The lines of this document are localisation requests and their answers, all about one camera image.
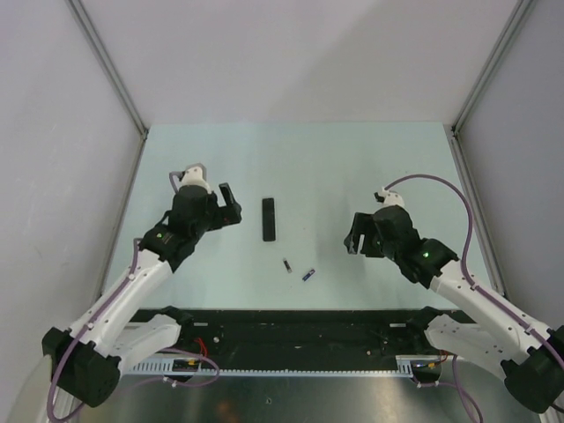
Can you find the black remote control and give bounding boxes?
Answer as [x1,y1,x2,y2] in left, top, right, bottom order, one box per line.
[262,197,276,242]

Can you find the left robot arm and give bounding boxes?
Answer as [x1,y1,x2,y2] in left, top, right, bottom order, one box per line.
[41,180,242,411]

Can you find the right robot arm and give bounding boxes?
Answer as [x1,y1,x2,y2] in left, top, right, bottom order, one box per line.
[344,205,563,414]

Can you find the purple battery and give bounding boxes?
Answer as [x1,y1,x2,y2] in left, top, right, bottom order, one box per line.
[301,269,315,282]

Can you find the red and black battery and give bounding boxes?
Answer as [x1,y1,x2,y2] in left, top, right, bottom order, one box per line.
[283,258,293,273]

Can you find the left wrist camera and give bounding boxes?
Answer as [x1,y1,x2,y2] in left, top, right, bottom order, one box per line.
[179,163,211,191]

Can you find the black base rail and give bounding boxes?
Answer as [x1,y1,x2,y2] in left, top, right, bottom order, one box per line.
[87,308,516,372]

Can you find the white slotted cable duct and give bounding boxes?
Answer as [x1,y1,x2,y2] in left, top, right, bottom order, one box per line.
[127,356,418,378]

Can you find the left aluminium frame post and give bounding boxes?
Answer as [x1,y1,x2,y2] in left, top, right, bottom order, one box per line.
[64,0,149,141]

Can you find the aluminium frame post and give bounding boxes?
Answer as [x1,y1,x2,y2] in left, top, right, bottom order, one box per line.
[450,0,538,136]
[64,0,149,141]

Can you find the right aluminium frame post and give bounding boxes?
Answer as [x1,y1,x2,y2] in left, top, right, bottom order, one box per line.
[450,0,538,136]

